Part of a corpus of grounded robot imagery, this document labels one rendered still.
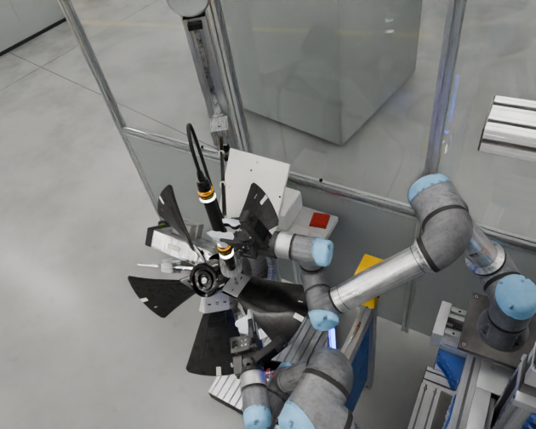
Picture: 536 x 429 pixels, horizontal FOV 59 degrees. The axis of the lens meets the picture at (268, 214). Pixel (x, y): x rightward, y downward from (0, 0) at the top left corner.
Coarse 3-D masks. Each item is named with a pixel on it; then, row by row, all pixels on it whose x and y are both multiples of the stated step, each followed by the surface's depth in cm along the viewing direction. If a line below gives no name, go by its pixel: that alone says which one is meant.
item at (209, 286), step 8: (216, 256) 168; (200, 264) 158; (208, 264) 157; (192, 272) 160; (200, 272) 158; (208, 272) 157; (216, 272) 156; (192, 280) 160; (200, 280) 160; (208, 280) 158; (216, 280) 155; (224, 280) 158; (192, 288) 160; (200, 288) 159; (208, 288) 157; (216, 288) 156; (208, 296) 158
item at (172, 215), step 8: (168, 192) 162; (160, 200) 171; (168, 200) 164; (160, 208) 174; (168, 208) 167; (176, 208) 161; (168, 216) 172; (176, 216) 164; (176, 224) 167; (184, 224) 161; (184, 232) 164; (192, 248) 166
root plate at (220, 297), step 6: (222, 294) 165; (204, 300) 163; (210, 300) 164; (216, 300) 164; (222, 300) 165; (228, 300) 166; (204, 306) 163; (210, 306) 164; (216, 306) 164; (222, 306) 165; (228, 306) 166; (210, 312) 164
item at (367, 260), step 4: (364, 256) 174; (368, 256) 174; (372, 256) 173; (364, 260) 173; (368, 260) 172; (372, 260) 172; (376, 260) 172; (380, 260) 172; (360, 264) 172; (364, 264) 172; (368, 264) 171; (372, 264) 171; (360, 268) 171; (364, 268) 170; (356, 272) 170; (368, 300) 166; (372, 300) 165; (376, 300) 168; (364, 304) 169; (368, 304) 168; (372, 304) 167
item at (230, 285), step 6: (240, 276) 162; (246, 276) 161; (228, 282) 160; (234, 282) 160; (240, 282) 160; (246, 282) 160; (228, 288) 158; (234, 288) 158; (240, 288) 158; (234, 294) 156
